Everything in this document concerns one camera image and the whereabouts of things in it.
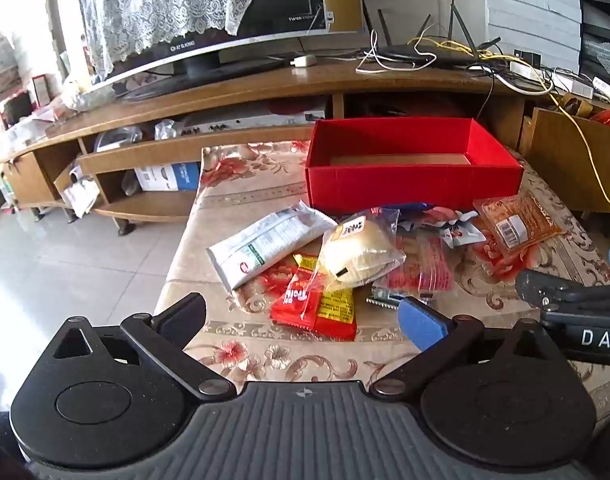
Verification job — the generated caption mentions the yellow cable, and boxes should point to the yellow cable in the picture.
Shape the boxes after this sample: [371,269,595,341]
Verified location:
[392,0,610,206]

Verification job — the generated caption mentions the green snack packet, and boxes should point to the green snack packet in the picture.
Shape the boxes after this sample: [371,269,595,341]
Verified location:
[367,287,430,311]

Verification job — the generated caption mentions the small red box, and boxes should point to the small red box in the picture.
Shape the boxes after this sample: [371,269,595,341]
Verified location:
[32,74,53,108]

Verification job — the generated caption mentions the black router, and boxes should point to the black router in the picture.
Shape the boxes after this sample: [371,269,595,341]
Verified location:
[360,0,503,68]

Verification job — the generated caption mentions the white papers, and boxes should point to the white papers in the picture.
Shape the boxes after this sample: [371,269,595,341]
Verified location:
[60,165,102,218]

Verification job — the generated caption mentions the clear plastic bag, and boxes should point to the clear plastic bag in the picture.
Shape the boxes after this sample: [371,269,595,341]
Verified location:
[62,72,116,111]

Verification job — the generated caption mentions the white wafer packet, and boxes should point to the white wafer packet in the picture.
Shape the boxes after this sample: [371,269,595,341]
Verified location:
[206,200,338,292]

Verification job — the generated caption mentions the grey thick cable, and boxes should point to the grey thick cable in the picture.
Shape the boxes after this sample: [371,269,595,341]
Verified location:
[495,71,556,97]

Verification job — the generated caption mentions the orange jelly packet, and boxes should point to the orange jelly packet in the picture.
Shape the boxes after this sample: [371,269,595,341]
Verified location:
[472,192,568,263]

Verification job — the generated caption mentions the blue red snack packet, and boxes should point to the blue red snack packet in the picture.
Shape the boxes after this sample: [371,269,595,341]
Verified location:
[380,203,456,302]

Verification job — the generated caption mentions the black cable bundle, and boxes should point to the black cable bundle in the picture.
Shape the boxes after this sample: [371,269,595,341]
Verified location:
[477,62,573,121]

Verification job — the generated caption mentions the white red snack pouch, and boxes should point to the white red snack pouch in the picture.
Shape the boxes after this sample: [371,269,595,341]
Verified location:
[425,207,487,249]

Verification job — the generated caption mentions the white power strip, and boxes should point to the white power strip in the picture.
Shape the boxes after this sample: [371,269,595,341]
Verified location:
[507,57,596,100]

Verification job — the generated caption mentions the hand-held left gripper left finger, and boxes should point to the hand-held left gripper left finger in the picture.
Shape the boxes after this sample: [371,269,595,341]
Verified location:
[50,292,238,403]

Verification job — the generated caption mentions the silver receiver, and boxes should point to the silver receiver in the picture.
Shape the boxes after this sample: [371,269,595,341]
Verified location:
[177,102,333,138]

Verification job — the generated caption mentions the wooden television stand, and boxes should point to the wooden television stand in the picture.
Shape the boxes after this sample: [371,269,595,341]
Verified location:
[0,52,610,236]

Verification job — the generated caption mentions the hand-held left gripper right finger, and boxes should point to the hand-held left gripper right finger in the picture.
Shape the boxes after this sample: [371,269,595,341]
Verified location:
[369,296,560,403]

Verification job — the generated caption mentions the silver foil bag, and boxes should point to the silver foil bag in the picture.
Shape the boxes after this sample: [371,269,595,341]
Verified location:
[155,119,186,141]

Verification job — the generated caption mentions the bun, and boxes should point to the bun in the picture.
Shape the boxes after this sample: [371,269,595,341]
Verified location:
[316,214,407,291]

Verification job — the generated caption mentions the wooden cabinet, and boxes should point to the wooden cabinet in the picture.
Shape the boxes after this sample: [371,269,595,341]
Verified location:
[517,105,610,213]

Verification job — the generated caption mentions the white cable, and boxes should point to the white cable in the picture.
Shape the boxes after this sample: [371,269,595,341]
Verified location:
[355,25,438,75]

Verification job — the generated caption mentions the white lace cloth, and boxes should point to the white lace cloth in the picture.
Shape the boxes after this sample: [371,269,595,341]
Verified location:
[70,0,263,76]

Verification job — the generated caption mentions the stack of white panels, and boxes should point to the stack of white panels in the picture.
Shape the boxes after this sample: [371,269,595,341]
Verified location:
[482,0,583,73]

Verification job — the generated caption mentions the red yellow snack packet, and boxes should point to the red yellow snack packet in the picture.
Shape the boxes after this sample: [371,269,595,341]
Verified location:
[270,252,358,342]

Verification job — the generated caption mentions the red cardboard box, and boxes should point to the red cardboard box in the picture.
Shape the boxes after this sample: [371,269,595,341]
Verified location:
[305,117,526,213]

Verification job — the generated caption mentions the blue white carton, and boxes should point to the blue white carton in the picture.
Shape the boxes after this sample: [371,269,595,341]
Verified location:
[135,161,202,192]

